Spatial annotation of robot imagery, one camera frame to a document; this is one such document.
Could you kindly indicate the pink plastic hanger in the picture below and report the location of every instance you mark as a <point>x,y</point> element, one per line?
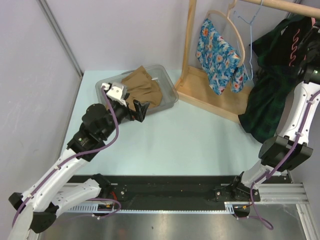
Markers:
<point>300,29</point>

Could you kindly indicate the blue floral skirt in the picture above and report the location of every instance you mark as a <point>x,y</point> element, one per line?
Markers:
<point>219,60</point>

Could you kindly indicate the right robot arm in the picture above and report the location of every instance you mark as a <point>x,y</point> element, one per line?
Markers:
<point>289,148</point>

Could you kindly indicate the beige wooden hanger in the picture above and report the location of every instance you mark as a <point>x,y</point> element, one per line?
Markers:
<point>229,23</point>

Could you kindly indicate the tan garment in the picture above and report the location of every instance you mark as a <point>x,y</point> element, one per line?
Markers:
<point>142,88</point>

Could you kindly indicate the wooden clothes rack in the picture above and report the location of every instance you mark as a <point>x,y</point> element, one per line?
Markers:
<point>193,88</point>

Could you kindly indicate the blue wire hanger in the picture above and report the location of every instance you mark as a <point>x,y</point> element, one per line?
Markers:
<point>245,20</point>

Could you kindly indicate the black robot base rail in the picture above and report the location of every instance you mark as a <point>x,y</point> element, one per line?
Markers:
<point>172,194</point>

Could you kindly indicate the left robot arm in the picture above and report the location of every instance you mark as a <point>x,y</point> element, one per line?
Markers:
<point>38,207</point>

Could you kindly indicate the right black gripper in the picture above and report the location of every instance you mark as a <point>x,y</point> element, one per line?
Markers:
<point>315,33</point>

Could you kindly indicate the clear plastic tray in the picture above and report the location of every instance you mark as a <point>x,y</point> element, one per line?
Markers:
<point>158,74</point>

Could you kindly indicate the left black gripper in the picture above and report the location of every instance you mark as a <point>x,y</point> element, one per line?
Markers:
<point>140,108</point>

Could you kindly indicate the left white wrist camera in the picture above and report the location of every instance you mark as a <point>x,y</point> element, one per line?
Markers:
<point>115,91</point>

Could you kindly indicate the green plaid garment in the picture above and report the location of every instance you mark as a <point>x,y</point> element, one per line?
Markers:
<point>277,79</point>

